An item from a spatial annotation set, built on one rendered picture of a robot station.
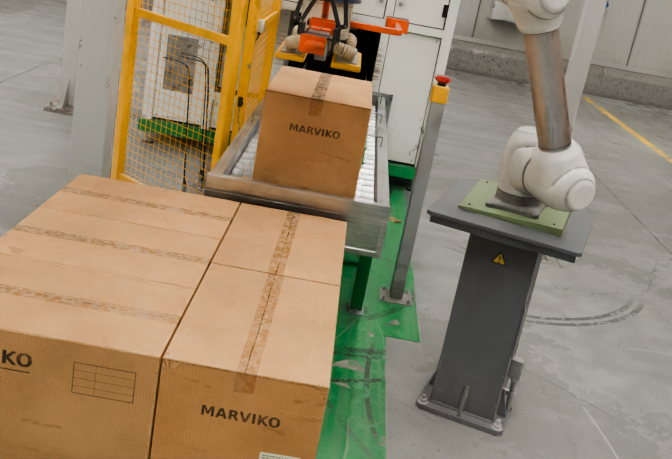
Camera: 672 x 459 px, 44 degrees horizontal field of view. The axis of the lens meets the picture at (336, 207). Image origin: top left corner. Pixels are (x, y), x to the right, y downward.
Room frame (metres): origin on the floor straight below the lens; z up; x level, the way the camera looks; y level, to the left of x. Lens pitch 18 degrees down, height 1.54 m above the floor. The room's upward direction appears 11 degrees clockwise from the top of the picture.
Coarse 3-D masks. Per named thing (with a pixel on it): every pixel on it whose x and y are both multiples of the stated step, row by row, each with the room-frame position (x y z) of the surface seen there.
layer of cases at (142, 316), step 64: (64, 192) 2.68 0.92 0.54; (128, 192) 2.80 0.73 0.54; (0, 256) 2.09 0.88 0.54; (64, 256) 2.17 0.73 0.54; (128, 256) 2.25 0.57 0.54; (192, 256) 2.34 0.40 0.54; (256, 256) 2.43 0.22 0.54; (320, 256) 2.53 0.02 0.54; (0, 320) 1.75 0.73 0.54; (64, 320) 1.81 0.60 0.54; (128, 320) 1.87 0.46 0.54; (192, 320) 1.93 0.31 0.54; (256, 320) 1.99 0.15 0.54; (320, 320) 2.06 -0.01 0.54; (0, 384) 1.72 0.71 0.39; (64, 384) 1.72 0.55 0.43; (128, 384) 1.72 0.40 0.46; (192, 384) 1.72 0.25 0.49; (256, 384) 1.72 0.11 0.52; (320, 384) 1.73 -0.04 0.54; (0, 448) 1.72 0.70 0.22; (64, 448) 1.72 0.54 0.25; (128, 448) 1.72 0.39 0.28; (192, 448) 1.72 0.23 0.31; (256, 448) 1.72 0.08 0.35
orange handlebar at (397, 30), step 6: (354, 24) 2.99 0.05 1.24; (360, 24) 2.99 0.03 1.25; (366, 24) 2.99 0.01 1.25; (396, 24) 3.17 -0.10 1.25; (324, 30) 2.57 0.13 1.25; (330, 30) 2.59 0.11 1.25; (372, 30) 2.99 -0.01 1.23; (378, 30) 2.99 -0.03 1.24; (384, 30) 2.99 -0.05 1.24; (390, 30) 2.99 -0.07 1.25; (396, 30) 2.99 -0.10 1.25; (306, 42) 2.31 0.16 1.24; (312, 42) 2.30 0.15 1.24; (318, 42) 2.31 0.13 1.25; (312, 48) 2.30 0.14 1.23; (318, 48) 2.30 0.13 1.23
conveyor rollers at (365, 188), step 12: (372, 108) 5.11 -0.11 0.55; (372, 120) 4.82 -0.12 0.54; (372, 132) 4.46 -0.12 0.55; (252, 144) 3.74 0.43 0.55; (372, 144) 4.19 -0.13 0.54; (252, 156) 3.56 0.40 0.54; (372, 156) 3.93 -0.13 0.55; (240, 168) 3.37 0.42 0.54; (252, 168) 3.38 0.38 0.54; (372, 168) 3.74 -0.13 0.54; (360, 180) 3.48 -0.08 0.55; (372, 180) 3.56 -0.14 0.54; (360, 192) 3.30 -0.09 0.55; (372, 192) 3.38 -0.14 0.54
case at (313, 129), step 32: (288, 96) 3.05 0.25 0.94; (320, 96) 3.10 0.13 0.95; (352, 96) 3.22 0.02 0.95; (288, 128) 3.05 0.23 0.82; (320, 128) 3.05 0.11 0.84; (352, 128) 3.05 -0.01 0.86; (256, 160) 3.05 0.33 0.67; (288, 160) 3.05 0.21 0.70; (320, 160) 3.05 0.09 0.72; (352, 160) 3.05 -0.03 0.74; (352, 192) 3.05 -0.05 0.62
